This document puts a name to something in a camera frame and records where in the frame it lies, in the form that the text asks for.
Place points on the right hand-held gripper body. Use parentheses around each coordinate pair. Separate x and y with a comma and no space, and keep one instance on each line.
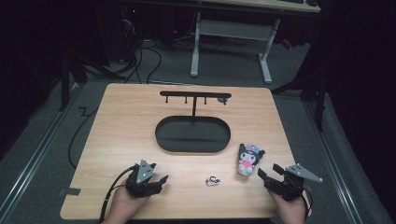
(288,188)

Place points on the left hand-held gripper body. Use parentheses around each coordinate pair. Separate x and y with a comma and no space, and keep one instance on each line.
(141,186)

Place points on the black and pink plush toy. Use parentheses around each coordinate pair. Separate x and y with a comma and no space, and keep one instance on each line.
(247,161)

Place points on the silver metal keyring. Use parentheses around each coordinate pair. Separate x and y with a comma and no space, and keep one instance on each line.
(213,181)

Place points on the black hook rack with tray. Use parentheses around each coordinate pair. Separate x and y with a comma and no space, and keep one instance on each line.
(193,135)

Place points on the person's right hand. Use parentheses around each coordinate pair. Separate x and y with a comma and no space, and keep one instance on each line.
(292,211)

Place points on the person's left hand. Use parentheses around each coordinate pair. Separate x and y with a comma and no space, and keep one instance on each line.
(123,207)

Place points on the grey tape strip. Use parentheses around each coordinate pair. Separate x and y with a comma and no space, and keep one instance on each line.
(70,191)

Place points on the black metal stand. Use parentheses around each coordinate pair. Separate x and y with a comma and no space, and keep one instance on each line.
(319,99)
(64,84)

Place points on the small red object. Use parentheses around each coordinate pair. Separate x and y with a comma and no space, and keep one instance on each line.
(287,44)

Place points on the white-framed desk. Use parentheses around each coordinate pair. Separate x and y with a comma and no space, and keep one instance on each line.
(233,29)

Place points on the metal floor rail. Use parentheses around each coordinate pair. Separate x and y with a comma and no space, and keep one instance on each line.
(34,158)
(334,161)

